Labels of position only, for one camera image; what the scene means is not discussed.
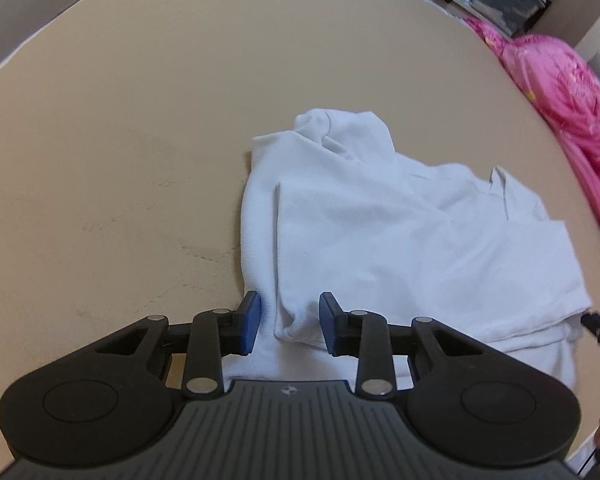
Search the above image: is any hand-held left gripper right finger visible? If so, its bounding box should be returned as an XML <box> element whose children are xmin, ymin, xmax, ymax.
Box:
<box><xmin>318</xmin><ymin>291</ymin><xmax>523</xmax><ymax>401</ymax></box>

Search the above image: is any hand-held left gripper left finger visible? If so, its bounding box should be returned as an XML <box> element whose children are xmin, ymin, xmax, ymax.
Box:
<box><xmin>55</xmin><ymin>291</ymin><xmax>262</xmax><ymax>401</ymax></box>

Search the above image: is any white t-shirt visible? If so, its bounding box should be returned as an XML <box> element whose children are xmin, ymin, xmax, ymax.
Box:
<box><xmin>220</xmin><ymin>107</ymin><xmax>595</xmax><ymax>396</ymax></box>

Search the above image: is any pink quilt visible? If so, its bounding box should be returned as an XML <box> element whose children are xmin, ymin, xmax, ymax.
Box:
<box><xmin>462</xmin><ymin>16</ymin><xmax>600</xmax><ymax>253</ymax></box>

